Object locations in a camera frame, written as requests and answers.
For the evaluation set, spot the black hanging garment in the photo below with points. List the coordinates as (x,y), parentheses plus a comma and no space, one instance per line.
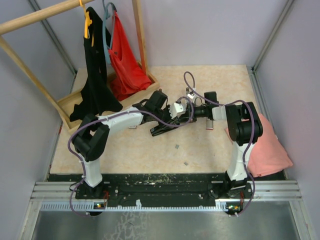
(96,96)

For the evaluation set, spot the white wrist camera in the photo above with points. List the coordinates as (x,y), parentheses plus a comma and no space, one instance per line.
(176,109)
(191,96)

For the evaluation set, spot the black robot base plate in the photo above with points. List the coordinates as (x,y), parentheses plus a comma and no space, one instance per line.
(157,190)

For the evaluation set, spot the pink folded towel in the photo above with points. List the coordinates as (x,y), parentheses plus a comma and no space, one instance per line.
(265,157)

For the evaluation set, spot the red hanging garment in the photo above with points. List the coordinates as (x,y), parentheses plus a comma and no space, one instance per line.
(130,78)

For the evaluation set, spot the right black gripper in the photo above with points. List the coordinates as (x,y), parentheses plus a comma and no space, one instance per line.
(185,117)

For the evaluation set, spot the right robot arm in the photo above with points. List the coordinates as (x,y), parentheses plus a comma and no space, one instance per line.
(244,128)

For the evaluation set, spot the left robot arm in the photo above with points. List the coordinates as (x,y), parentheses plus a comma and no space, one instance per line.
(89,141)

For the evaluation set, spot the yellow clothes hanger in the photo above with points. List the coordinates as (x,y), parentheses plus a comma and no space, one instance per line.
(87,20)

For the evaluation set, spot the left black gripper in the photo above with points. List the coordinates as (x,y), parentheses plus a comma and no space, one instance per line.
(169,119)

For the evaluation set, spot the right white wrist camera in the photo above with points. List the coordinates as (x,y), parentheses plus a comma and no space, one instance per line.
(191,96)

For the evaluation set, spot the aluminium frame rail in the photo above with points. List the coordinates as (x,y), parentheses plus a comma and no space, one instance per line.
(56,196)

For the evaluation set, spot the right red staple box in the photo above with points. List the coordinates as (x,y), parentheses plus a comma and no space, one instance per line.
(209,124)

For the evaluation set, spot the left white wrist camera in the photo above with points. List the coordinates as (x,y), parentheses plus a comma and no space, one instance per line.
(176,109)

